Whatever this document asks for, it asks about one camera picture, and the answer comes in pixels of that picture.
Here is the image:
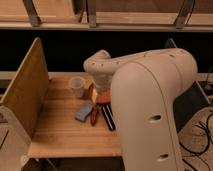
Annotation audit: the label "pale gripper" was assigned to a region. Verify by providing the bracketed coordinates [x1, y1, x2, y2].
[94, 75, 110, 92]

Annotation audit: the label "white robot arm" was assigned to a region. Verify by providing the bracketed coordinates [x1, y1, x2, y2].
[83, 48, 197, 171]

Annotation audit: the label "orange ceramic cup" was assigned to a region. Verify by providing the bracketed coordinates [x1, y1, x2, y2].
[96, 90, 111, 104]

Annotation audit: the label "small wooden block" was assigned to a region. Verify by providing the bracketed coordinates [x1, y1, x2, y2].
[88, 84, 98, 103]

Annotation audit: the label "dark red spoon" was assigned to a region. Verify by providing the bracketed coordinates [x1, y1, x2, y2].
[90, 105, 99, 126]

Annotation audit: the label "black rectangular bar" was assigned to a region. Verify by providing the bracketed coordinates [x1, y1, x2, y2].
[101, 105, 116, 131]

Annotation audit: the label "blue sponge block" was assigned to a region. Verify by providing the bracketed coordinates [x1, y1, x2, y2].
[75, 103, 93, 122]

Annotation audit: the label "left wooden side panel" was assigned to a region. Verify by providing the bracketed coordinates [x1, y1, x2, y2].
[0, 38, 49, 142]

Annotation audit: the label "right dark side panel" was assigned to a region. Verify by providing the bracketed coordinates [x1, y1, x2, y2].
[156, 47, 209, 136]

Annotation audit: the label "middle metal shelf bracket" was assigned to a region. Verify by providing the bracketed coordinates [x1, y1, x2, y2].
[87, 0, 96, 28]

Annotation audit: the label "metal shelf bracket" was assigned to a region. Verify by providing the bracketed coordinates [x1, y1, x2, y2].
[87, 0, 96, 28]
[174, 0, 195, 29]
[22, 0, 41, 27]

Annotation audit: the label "left metal shelf bracket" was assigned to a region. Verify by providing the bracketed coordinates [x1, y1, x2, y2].
[22, 0, 41, 27]

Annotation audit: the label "right metal shelf bracket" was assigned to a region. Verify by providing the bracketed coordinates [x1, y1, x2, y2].
[174, 0, 195, 29]

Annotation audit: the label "black floor cables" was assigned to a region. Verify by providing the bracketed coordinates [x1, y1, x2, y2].
[178, 111, 213, 171]

